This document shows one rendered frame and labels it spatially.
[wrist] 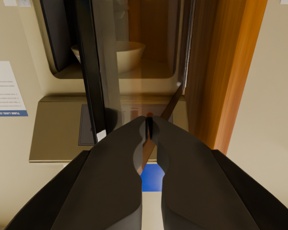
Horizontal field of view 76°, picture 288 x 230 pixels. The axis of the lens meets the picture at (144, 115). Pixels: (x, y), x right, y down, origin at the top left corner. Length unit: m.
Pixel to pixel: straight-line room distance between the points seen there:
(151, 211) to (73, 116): 0.43
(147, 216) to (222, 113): 0.48
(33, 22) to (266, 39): 0.84
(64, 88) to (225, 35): 0.34
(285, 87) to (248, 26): 0.78
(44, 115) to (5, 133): 0.80
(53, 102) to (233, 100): 0.36
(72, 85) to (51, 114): 0.08
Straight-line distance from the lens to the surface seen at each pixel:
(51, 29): 0.47
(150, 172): 0.40
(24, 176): 1.41
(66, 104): 0.43
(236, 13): 0.35
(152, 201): 0.65
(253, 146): 1.21
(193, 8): 0.38
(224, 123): 0.38
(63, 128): 0.41
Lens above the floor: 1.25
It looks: 29 degrees up
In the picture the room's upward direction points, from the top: 180 degrees clockwise
